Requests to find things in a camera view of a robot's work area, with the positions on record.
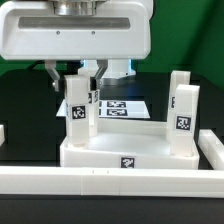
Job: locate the white right obstacle bar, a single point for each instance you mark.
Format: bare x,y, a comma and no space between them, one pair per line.
212,148

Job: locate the white left obstacle bar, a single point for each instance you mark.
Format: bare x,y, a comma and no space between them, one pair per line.
2,135

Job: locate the AprilTag marker sheet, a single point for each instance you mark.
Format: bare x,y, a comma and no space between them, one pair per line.
123,109

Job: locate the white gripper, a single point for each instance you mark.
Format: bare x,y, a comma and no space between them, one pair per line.
32,30

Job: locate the white front obstacle bar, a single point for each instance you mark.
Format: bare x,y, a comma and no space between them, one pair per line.
111,182

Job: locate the white desk top tray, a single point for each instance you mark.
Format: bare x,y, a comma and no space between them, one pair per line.
130,144

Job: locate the white obstacle bar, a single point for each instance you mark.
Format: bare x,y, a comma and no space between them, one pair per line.
111,182
2,135
212,148

